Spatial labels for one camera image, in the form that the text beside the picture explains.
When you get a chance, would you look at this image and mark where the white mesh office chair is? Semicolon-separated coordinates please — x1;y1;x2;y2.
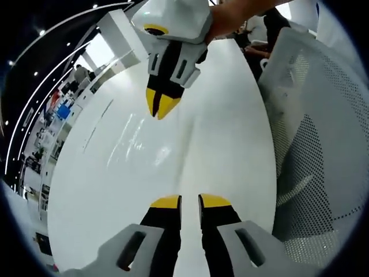
257;27;369;260

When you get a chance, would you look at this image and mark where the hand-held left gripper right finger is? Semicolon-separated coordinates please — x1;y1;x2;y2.
198;193;292;277

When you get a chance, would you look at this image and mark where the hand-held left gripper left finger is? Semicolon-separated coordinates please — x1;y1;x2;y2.
62;194;183;277

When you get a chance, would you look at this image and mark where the blue storage box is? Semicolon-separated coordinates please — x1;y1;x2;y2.
56;104;71;120

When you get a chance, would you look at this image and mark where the clear resealable plastic bag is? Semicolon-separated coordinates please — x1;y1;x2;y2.
106;111;202;203

